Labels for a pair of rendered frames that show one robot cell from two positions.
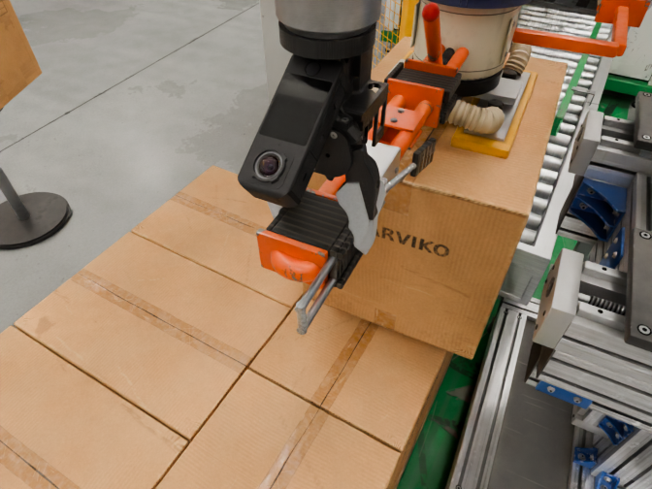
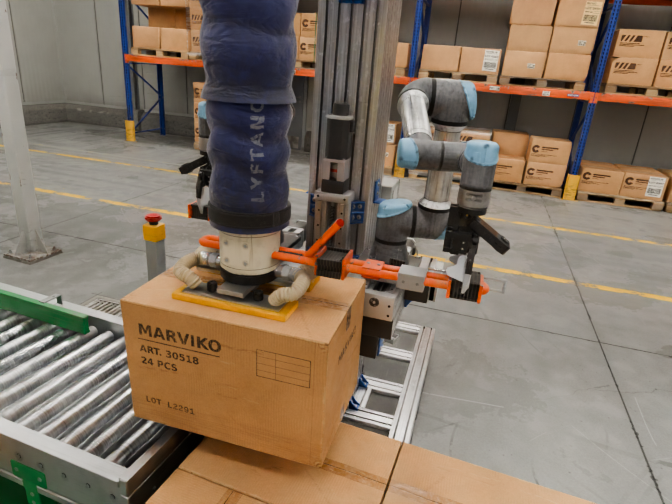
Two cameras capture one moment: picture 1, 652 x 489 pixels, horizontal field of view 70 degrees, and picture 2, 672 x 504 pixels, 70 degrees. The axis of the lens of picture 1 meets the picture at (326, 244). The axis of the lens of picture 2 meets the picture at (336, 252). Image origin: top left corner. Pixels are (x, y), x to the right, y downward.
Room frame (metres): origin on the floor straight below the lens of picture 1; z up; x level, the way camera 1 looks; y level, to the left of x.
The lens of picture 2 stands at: (0.87, 1.05, 1.70)
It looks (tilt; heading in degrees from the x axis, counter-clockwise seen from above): 21 degrees down; 259
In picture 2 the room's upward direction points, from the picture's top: 4 degrees clockwise
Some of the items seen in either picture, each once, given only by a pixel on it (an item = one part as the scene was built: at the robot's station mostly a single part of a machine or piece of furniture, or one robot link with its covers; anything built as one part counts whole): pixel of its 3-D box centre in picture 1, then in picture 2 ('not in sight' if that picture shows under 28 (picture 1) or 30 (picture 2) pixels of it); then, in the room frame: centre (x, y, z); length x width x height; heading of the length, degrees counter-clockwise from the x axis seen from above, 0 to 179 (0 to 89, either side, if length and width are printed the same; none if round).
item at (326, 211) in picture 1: (310, 235); (464, 286); (0.34, 0.02, 1.20); 0.08 x 0.07 x 0.05; 154
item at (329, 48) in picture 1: (331, 94); (464, 229); (0.36, 0.00, 1.34); 0.09 x 0.08 x 0.12; 154
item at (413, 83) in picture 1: (421, 92); (333, 262); (0.65, -0.14, 1.20); 0.10 x 0.08 x 0.06; 64
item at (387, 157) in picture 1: (366, 171); (412, 278); (0.46, -0.05, 1.19); 0.07 x 0.07 x 0.04; 64
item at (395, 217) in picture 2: not in sight; (395, 218); (0.37, -0.53, 1.20); 0.13 x 0.12 x 0.14; 168
